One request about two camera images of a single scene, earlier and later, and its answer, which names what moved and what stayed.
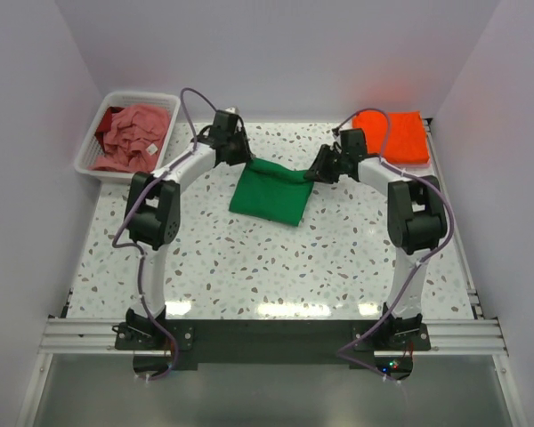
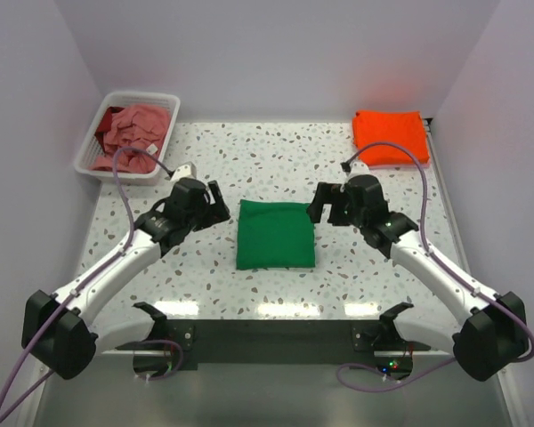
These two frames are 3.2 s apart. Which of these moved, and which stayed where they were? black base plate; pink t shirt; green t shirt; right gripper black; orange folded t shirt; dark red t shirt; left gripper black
Moved: green t shirt; left gripper black; right gripper black
Stayed: orange folded t shirt; pink t shirt; dark red t shirt; black base plate
